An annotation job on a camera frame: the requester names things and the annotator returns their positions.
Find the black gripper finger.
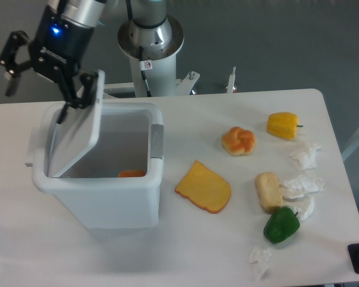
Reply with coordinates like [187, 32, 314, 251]
[0, 30, 31, 96]
[55, 71, 99, 125]

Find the white trash can lid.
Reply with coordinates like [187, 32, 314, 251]
[46, 70, 105, 178]

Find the knotted bread roll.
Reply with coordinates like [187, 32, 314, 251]
[221, 126, 256, 156]

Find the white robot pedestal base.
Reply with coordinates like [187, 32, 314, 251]
[101, 58, 238, 100]

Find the crumpled white paper lower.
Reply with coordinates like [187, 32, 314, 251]
[284, 196, 315, 222]

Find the crumpled white paper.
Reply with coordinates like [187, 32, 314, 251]
[248, 245, 272, 277]
[289, 143, 321, 171]
[280, 175, 325, 200]
[284, 196, 315, 222]

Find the yellow bell pepper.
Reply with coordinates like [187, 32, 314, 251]
[266, 112, 303, 140]

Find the yellow toast slice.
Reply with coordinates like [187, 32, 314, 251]
[175, 160, 232, 214]

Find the orange item inside bin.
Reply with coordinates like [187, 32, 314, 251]
[118, 169, 146, 178]

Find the beige bread block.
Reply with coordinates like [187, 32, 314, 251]
[255, 172, 284, 214]

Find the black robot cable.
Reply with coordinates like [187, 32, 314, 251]
[125, 0, 152, 97]

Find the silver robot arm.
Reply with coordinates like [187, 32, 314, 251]
[0, 1, 184, 123]

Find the white plastic trash can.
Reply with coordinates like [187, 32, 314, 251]
[32, 102, 164, 228]

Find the crumpled white paper middle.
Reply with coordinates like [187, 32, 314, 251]
[280, 175, 325, 200]

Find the green bell pepper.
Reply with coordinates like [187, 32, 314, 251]
[263, 206, 300, 244]

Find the crumpled white paper front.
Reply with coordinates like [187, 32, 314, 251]
[248, 245, 272, 277]

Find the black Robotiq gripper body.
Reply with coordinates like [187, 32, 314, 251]
[28, 5, 94, 83]

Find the crumpled white paper upper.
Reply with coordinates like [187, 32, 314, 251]
[289, 143, 321, 171]

